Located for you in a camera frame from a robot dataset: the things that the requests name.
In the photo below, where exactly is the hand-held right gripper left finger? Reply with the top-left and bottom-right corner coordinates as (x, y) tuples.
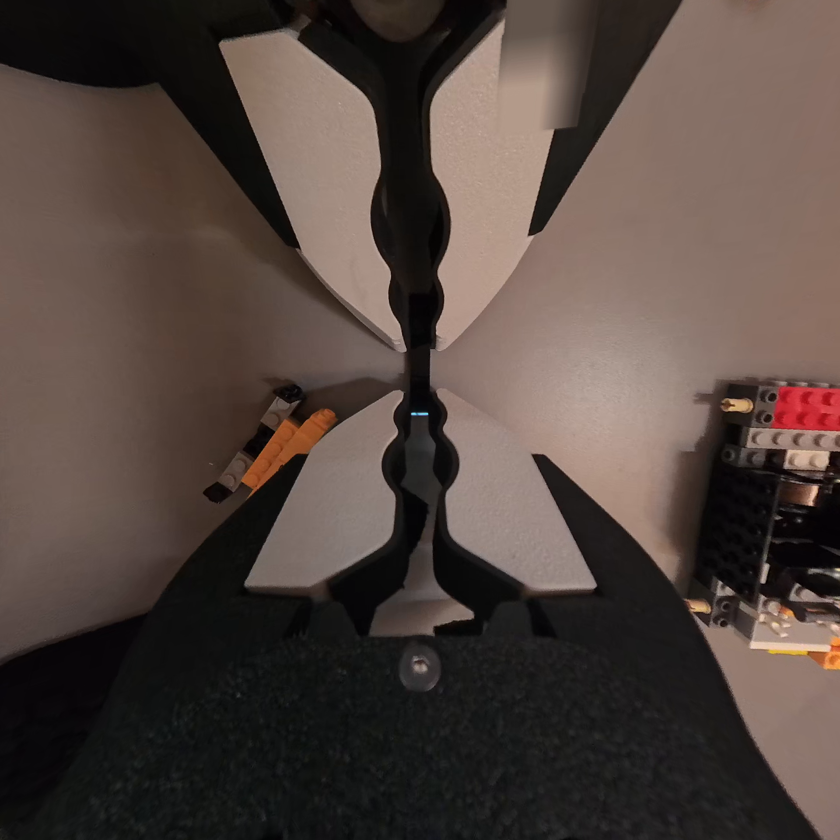
(245, 390), (404, 599)

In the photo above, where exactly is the grey desk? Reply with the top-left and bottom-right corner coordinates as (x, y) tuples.
(0, 0), (840, 840)

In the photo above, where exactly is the black toy car chassis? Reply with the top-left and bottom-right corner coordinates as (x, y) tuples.
(684, 377), (840, 672)

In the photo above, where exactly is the short black brick plate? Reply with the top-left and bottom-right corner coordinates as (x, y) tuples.
(406, 292), (439, 393)

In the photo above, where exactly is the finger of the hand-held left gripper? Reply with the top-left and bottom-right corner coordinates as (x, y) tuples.
(428, 18), (557, 352)
(218, 29), (408, 352)

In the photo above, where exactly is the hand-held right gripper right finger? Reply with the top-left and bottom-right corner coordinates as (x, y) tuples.
(433, 388), (597, 598)

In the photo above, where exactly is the orange grey black brick assembly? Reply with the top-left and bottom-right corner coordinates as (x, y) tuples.
(203, 382), (340, 505)

